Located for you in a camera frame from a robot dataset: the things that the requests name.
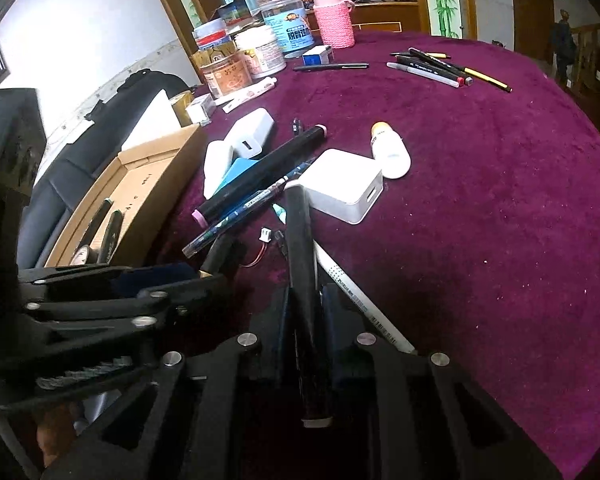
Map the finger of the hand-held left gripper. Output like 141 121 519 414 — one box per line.
0 311 169 412
19 261 229 314

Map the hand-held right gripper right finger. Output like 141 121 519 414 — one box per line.
322 284 564 480

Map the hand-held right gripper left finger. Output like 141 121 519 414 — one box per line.
40 285 299 480

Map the white printed pen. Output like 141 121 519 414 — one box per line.
272 203 417 356

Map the thick black marker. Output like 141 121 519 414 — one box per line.
199 234 237 277

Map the black marker with light caps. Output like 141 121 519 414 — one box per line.
284 182 333 428

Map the cardboard box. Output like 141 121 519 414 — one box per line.
44 123 207 268

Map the blue patterned pen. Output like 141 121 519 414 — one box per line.
182 156 317 259

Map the blue rectangular case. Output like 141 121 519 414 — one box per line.
218 157 261 192

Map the black marker with pink caps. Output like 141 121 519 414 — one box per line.
192 124 328 226

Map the white plastic bottle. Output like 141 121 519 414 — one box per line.
226 107 276 161

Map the black leather chair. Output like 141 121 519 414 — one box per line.
17 149 103 267

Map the slim black pen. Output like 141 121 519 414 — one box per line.
80 197 114 263
98 209 126 265

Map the black bag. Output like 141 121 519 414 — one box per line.
83 70 192 161

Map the white charger cube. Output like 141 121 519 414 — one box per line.
297 148 384 225

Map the gold tape roll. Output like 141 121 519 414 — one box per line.
169 90 196 129

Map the small white box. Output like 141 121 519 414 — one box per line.
185 93 217 126

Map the small white bottle orange cap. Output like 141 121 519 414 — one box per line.
369 121 412 180

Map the clear jar orange label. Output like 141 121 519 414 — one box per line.
199 52 254 100

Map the white plastic jar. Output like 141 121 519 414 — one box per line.
234 26 287 74

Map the long black pen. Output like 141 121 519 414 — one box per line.
293 62 370 72

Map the blue and white eraser box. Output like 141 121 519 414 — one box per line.
302 44 334 67

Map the white grey pen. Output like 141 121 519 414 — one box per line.
385 62 461 89

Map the blue label jar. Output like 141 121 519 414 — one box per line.
259 0 315 57

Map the black marker red tip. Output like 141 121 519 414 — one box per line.
396 54 474 86

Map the short black pen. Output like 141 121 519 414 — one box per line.
390 47 452 61

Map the yellow and black pen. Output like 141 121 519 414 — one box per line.
450 62 514 94

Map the pink knitted bottle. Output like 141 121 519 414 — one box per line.
312 0 356 50

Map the small connector with red wire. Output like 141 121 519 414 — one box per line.
240 227 276 269

